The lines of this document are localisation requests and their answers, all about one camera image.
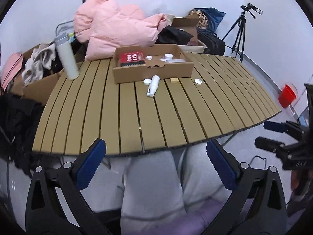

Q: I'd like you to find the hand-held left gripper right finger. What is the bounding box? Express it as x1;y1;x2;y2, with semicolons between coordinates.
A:
202;139;287;235

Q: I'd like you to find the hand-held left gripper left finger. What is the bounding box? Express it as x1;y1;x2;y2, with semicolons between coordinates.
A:
25;138;113;235

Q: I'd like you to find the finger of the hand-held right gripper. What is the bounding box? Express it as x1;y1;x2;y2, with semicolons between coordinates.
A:
255;137;287;157
263;121;290;133

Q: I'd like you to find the shallow cardboard box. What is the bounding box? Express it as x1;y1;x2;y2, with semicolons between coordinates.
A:
112;44;195;84

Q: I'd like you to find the clear plastic jar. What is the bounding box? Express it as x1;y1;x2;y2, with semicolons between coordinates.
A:
160;58;186;64

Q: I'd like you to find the red printed carton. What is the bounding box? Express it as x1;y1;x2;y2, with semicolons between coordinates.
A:
119;51;146;67

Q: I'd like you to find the person's right leg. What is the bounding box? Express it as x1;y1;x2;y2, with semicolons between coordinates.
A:
181;141;233;211

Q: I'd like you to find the person's leg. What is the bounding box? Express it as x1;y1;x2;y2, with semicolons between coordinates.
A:
120;150;187;235
181;141;233;211

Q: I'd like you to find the red bucket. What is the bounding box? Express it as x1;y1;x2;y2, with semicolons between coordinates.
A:
278;84;297;108

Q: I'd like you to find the tan slatted folding table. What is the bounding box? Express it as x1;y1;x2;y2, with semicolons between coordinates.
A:
32;52;282;158

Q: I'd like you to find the black seat cushion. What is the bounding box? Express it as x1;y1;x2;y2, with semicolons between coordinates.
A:
93;209;121;235

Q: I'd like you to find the person's left leg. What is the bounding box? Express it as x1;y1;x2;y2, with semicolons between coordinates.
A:
120;150;187;235

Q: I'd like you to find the pile of black clothes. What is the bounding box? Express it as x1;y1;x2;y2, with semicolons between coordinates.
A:
0;93;46;179

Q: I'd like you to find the black tripod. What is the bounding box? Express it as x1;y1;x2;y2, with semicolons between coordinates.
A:
221;11;247;63

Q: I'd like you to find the white spray bottle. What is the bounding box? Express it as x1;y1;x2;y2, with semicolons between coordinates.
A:
146;75;160;97

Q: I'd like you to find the black backpack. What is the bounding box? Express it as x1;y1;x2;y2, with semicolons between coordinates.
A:
197;28;225;55

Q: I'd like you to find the white thermos bottle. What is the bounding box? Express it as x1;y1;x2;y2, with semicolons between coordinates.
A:
54;32;80;80

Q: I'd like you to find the beige garment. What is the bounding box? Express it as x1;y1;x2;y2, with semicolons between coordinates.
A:
22;43;57;86

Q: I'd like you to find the dark blue bag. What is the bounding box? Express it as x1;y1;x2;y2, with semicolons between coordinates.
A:
196;7;226;33

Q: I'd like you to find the pink bag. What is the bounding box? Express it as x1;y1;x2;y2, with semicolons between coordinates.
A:
0;52;24;91

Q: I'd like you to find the wicker ball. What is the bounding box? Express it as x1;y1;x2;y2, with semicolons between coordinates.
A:
189;9;209;28

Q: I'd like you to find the black cloth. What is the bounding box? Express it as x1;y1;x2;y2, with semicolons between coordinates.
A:
156;26;194;46

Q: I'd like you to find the open brown cardboard box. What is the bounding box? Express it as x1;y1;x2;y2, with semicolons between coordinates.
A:
171;15;200;46

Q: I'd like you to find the pink down jacket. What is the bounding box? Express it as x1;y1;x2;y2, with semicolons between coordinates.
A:
73;0;168;61

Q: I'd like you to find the white metal frame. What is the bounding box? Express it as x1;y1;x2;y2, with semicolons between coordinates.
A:
55;20;75;36

